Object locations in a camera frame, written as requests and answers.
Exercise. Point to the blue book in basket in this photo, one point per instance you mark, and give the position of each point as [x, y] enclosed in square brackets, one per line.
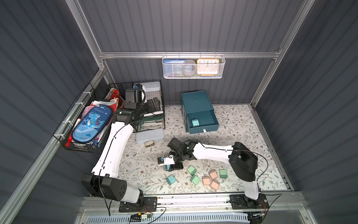
[172, 67]

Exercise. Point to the black wire side basket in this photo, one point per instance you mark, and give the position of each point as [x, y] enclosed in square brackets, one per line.
[89, 98]

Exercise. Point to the green plug right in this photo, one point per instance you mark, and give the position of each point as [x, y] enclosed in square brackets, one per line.
[223, 174]

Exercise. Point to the white wire wall basket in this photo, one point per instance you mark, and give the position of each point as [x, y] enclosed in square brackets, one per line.
[195, 57]

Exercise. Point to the red patterned bag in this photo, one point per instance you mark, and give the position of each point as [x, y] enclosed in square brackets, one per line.
[114, 100]

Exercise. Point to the green plug upper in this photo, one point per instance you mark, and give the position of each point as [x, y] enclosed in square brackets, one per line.
[191, 170]

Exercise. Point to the grey tape roll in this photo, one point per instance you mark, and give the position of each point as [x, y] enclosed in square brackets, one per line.
[189, 68]

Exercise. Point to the light blue flat case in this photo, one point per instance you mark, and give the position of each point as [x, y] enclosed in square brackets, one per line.
[150, 135]

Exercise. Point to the grey plastic box lid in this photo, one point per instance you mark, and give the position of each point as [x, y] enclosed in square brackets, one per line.
[151, 86]

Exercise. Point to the pink plug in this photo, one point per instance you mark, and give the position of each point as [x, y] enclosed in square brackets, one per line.
[206, 181]
[215, 185]
[213, 174]

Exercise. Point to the blue dinosaur pencil case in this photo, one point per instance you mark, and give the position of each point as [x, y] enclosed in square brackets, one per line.
[92, 124]

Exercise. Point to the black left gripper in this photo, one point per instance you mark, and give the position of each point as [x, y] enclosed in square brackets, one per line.
[152, 104]

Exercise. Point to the pink plug bottom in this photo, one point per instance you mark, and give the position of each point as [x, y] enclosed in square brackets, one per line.
[215, 185]

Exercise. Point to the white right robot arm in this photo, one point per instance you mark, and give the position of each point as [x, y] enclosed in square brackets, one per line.
[243, 162]

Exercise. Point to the pink plug top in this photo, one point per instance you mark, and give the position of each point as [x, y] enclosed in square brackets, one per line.
[213, 174]

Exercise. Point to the black wire floor crate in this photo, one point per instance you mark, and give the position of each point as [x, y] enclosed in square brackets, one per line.
[139, 119]

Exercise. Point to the green plug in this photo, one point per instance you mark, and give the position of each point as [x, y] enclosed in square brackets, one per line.
[191, 170]
[195, 180]
[223, 174]

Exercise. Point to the green plug lower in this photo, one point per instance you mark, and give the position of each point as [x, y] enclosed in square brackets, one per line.
[195, 180]

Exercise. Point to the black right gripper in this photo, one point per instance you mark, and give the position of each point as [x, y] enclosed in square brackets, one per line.
[173, 164]

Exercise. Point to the yellow alarm clock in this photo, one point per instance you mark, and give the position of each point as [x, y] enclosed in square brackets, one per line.
[209, 66]

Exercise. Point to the teal drawer cabinet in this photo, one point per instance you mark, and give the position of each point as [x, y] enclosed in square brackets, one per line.
[197, 105]

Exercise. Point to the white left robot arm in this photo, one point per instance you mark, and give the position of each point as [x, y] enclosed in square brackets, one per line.
[103, 182]

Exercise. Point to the pink plug left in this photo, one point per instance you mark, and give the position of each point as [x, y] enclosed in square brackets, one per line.
[206, 181]

